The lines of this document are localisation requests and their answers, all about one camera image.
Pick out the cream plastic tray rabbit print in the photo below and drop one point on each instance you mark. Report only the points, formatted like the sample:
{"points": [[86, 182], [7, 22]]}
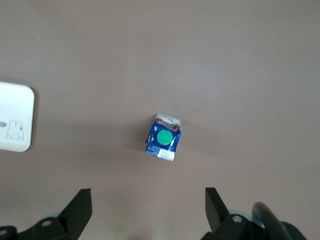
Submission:
{"points": [[15, 112]]}

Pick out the blue milk carton green cap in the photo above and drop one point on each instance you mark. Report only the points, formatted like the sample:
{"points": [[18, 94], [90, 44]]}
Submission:
{"points": [[163, 137]]}

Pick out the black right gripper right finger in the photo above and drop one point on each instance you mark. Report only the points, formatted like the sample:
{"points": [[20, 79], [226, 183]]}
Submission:
{"points": [[225, 225]]}

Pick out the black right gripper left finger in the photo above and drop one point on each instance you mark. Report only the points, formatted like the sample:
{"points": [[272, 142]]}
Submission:
{"points": [[67, 217]]}

